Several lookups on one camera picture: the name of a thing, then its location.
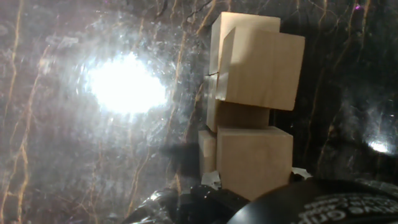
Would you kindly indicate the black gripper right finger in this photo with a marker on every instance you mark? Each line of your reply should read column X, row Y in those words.
column 301, row 174

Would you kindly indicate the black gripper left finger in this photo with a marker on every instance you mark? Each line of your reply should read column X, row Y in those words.
column 208, row 205

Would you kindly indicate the light wooden cube block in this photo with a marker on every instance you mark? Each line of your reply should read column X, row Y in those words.
column 245, row 20
column 207, row 152
column 261, row 68
column 255, row 161
column 239, row 118

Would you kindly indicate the dark marble pattern mat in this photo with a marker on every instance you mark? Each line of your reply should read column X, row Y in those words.
column 77, row 155

